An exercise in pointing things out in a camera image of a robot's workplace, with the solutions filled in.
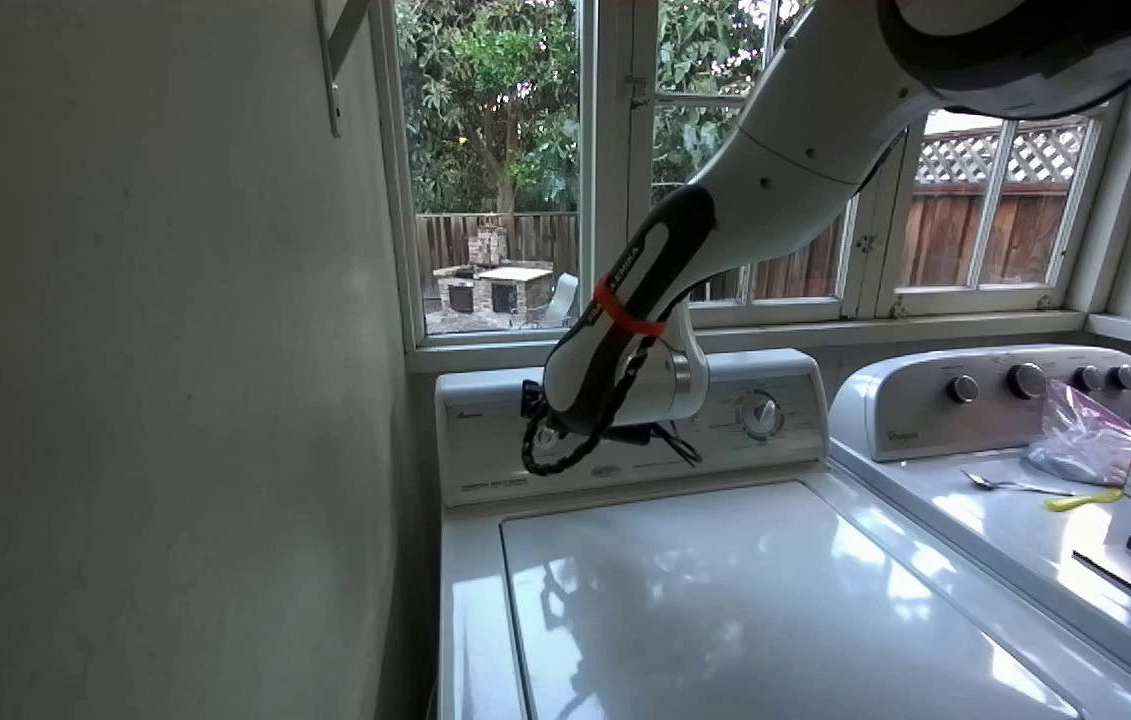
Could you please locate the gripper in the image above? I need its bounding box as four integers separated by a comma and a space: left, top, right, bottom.
522, 378, 704, 468

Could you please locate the washing machine knob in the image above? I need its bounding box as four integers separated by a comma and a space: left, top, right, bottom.
737, 392, 784, 442

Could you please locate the white washing machine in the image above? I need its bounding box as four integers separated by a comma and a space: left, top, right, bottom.
435, 348, 1131, 720

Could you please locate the washing machine lid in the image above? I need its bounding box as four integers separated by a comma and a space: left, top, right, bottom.
500, 480, 1086, 720

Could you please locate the white garden chair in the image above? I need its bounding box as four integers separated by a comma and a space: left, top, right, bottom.
543, 272, 581, 329

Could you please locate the brick outdoor fireplace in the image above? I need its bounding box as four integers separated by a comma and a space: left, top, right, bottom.
432, 225, 556, 321

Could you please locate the wooden fence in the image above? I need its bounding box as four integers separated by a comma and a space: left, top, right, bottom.
415, 188, 1131, 301

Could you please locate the row of windows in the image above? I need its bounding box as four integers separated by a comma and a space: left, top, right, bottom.
370, 0, 1131, 353

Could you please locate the metal spoon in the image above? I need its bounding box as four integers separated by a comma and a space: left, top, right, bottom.
962, 469, 1076, 498

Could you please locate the white dryer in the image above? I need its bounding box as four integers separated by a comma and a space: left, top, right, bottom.
828, 344, 1131, 717

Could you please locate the clear plastic bag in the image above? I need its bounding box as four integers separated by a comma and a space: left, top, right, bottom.
1022, 380, 1131, 488

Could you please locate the yellow-green plastic spoon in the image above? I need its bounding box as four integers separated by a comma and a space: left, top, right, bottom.
1045, 487, 1124, 513

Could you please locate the white shelf bracket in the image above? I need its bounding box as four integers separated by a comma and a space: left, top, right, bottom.
315, 0, 376, 139

